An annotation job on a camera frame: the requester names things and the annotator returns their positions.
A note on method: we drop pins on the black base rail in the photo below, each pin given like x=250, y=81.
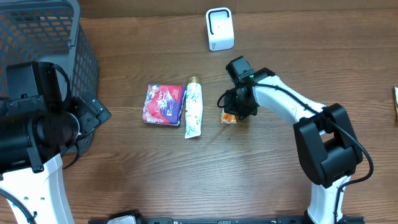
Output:
x=140, y=219

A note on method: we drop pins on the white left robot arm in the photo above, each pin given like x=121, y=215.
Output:
x=42, y=122

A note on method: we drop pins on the yellow snack bag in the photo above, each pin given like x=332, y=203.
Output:
x=395, y=91

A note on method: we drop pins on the white tube gold cap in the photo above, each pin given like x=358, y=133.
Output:
x=193, y=108

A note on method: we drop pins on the purple red snack pack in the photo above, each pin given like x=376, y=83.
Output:
x=164, y=104

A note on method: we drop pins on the dark grey plastic basket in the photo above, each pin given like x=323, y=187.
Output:
x=49, y=31

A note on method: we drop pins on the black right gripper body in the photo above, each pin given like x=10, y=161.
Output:
x=234, y=104

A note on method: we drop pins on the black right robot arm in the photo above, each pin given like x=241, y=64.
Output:
x=327, y=147

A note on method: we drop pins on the white barcode scanner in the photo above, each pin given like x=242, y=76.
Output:
x=219, y=24

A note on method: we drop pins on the orange small snack pack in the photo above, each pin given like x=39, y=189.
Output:
x=227, y=118

